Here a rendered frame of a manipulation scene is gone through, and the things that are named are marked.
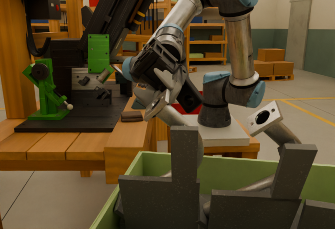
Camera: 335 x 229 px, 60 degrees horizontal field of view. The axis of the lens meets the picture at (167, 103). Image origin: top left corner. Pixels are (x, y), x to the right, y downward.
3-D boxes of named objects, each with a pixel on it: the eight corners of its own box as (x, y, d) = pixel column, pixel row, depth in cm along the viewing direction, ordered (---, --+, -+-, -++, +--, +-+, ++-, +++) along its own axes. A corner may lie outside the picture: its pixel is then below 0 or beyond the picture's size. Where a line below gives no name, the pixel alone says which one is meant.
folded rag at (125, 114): (141, 116, 138) (141, 110, 137) (143, 121, 131) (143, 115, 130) (120, 117, 136) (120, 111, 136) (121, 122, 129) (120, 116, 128)
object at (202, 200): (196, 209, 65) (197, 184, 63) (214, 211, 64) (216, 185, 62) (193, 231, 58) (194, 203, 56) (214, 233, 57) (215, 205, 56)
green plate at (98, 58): (111, 74, 166) (111, 37, 166) (108, 72, 158) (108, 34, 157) (91, 74, 166) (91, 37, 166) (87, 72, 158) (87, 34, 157)
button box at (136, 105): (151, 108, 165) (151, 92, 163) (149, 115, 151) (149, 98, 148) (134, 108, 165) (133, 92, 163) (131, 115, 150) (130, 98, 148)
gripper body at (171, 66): (127, 75, 56) (138, 52, 67) (159, 103, 59) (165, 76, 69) (153, 49, 53) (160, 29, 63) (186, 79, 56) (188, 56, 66)
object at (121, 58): (145, 60, 186) (145, 56, 185) (143, 64, 170) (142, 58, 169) (83, 60, 186) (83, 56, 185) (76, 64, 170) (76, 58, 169)
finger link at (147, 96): (121, 108, 50) (135, 79, 57) (146, 128, 52) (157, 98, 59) (132, 98, 48) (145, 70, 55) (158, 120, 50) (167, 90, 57)
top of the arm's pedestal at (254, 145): (237, 126, 151) (237, 119, 150) (259, 152, 120) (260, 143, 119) (175, 127, 149) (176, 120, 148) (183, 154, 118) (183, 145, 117)
